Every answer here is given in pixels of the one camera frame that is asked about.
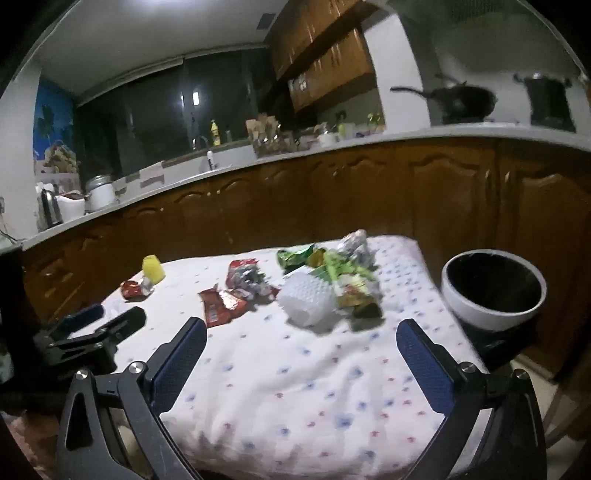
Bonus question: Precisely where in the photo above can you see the black wok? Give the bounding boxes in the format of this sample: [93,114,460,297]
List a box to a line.
[390,74,498,124]

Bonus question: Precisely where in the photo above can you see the white floral cloth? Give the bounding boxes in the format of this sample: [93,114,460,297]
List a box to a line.
[69,235,490,480]

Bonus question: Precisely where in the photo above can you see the blue wall poster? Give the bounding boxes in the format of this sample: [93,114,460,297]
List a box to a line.
[34,83,79,175]

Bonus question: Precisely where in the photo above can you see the white foam fruit net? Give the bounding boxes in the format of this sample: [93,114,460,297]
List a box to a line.
[277,270,335,328]

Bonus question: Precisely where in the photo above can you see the wooden utensil rack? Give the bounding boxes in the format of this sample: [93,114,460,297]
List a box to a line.
[246,115,296,158]

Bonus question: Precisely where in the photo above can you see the white paper wrapper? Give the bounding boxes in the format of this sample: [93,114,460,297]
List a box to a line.
[339,229,375,268]

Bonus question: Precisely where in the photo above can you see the dark window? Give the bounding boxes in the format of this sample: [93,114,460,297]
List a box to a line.
[74,48,278,178]

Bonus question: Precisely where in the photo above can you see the red snack bag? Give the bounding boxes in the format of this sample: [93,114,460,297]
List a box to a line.
[225,259,281,303]

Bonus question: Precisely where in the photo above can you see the wooden wall cabinets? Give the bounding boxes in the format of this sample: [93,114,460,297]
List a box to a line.
[265,0,377,114]

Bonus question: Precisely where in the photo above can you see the white jar with lid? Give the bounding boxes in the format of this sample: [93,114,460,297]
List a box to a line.
[85,174,115,212]

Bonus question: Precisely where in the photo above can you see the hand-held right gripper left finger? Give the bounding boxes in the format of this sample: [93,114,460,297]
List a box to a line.
[55,316,208,480]

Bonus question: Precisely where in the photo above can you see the wooden base cabinets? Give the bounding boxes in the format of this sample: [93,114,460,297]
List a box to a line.
[21,138,591,379]

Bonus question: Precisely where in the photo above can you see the yellow packet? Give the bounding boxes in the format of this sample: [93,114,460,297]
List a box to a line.
[142,255,167,283]

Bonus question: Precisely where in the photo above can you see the black cooking pot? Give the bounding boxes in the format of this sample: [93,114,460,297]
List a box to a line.
[514,71,577,132]

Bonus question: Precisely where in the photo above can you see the red candy wrapper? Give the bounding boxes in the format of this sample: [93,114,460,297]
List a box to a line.
[198,285,250,328]

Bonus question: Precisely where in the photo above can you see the small red wrapper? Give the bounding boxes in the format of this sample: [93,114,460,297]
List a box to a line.
[121,278,155,302]

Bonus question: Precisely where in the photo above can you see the white bin with black liner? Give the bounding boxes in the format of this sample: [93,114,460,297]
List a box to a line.
[441,249,548,370]

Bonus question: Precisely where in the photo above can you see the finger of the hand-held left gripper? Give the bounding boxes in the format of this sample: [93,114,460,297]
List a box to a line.
[90,305,147,346]
[59,303,105,334]

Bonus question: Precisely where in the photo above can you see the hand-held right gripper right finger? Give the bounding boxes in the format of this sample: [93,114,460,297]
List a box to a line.
[396,318,549,480]

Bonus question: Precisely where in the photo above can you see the yellow green snack bag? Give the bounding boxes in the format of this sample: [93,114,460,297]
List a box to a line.
[322,249,385,321]

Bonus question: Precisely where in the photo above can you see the white bowl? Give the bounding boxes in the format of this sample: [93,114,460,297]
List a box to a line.
[60,193,87,221]

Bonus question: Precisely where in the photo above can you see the steel electric kettle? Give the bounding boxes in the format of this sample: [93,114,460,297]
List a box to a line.
[38,188,64,229]

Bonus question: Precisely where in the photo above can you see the dark green snack bag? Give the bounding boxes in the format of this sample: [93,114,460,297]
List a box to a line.
[276,244,326,273]

